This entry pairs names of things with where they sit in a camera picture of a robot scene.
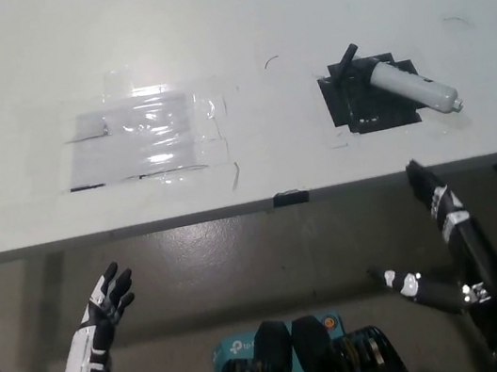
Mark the black tape patch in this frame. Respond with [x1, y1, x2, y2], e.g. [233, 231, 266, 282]
[313, 45, 429, 139]

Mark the small white air pump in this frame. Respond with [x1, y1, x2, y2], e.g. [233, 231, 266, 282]
[325, 26, 466, 135]

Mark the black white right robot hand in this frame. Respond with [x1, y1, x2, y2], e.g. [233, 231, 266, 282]
[350, 145, 497, 372]

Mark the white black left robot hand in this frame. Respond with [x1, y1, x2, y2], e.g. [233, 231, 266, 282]
[34, 258, 150, 372]

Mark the clear plastic film sheet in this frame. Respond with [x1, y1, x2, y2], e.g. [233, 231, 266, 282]
[43, 73, 239, 196]

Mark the teal router box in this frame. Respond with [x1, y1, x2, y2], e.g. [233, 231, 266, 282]
[205, 311, 352, 372]

